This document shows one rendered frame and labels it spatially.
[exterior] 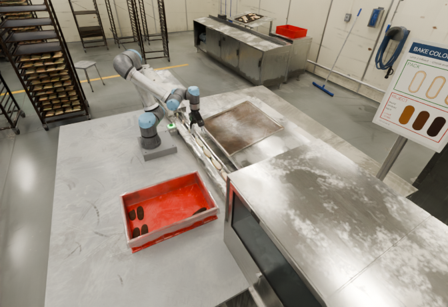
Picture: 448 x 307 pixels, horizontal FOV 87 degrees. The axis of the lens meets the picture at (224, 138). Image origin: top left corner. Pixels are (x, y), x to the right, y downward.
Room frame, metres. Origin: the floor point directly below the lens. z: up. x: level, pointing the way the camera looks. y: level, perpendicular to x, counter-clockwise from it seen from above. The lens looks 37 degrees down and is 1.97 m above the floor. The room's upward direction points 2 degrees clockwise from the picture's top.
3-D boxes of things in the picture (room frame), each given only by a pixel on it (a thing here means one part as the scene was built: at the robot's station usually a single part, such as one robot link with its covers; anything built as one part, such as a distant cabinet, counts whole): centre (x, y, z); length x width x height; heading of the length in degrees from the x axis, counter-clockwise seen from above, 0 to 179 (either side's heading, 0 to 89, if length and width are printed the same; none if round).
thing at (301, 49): (5.00, -1.26, 0.44); 0.70 x 0.55 x 0.87; 30
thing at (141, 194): (0.83, 0.30, 0.87); 0.49 x 0.34 x 0.10; 117
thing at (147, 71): (2.40, 0.75, 0.89); 1.25 x 0.18 x 0.09; 30
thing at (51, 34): (3.10, 2.41, 0.89); 0.60 x 0.59 x 1.78; 119
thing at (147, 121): (1.40, 0.54, 1.05); 0.13 x 0.12 x 0.14; 172
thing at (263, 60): (5.66, -0.40, 0.51); 3.00 x 1.26 x 1.03; 30
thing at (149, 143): (1.40, 0.55, 0.93); 0.15 x 0.15 x 0.10
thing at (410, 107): (1.01, -0.93, 1.50); 0.33 x 0.01 x 0.45; 36
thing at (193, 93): (1.49, 0.22, 1.24); 0.09 x 0.08 x 0.11; 82
